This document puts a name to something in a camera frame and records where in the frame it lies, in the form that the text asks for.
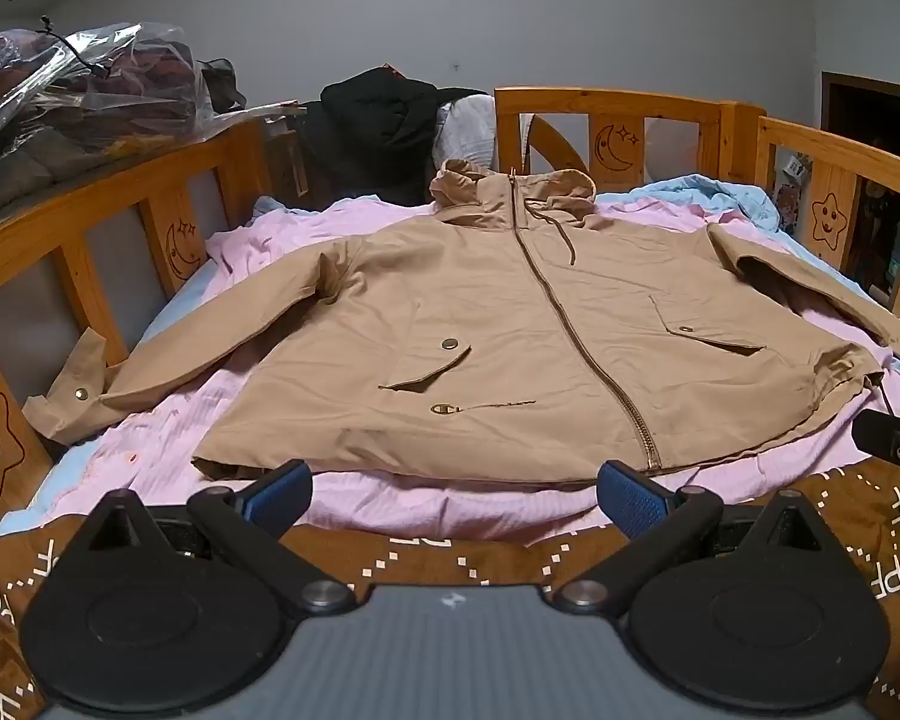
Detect pink bed sheet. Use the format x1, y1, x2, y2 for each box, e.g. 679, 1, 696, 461
45, 191, 900, 545

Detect tan zip jacket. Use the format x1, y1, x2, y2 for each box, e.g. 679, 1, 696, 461
21, 159, 900, 485

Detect white crinkled cloth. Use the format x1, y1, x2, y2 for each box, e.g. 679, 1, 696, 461
432, 95, 500, 170

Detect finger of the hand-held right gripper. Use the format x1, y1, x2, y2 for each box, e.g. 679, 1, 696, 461
851, 409, 900, 500

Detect dark wooden door frame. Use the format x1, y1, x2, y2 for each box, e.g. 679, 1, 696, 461
821, 71, 900, 166

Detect light blue bed sheet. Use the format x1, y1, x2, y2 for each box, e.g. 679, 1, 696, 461
0, 174, 900, 537

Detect black cable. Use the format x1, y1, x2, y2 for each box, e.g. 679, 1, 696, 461
36, 15, 112, 80

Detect dark mesh bag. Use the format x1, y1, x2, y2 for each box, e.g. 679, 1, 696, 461
193, 56, 248, 119

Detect black jacket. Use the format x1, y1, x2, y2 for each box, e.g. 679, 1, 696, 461
298, 67, 490, 209

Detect clear plastic sleeve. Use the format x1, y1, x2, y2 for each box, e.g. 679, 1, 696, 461
264, 100, 310, 201

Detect clear plastic bag of clothes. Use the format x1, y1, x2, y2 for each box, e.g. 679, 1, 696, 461
0, 19, 220, 227

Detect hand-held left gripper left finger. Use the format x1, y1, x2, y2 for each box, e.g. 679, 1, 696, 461
67, 459, 357, 616

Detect colourful printed packet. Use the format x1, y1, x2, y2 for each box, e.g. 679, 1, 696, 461
772, 152, 816, 235

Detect wooden bed frame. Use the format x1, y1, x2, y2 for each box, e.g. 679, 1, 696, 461
0, 86, 900, 533

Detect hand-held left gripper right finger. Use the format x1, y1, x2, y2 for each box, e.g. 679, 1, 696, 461
553, 459, 845, 616

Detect brown patterned blanket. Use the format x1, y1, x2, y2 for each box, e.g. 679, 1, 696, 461
0, 457, 900, 720

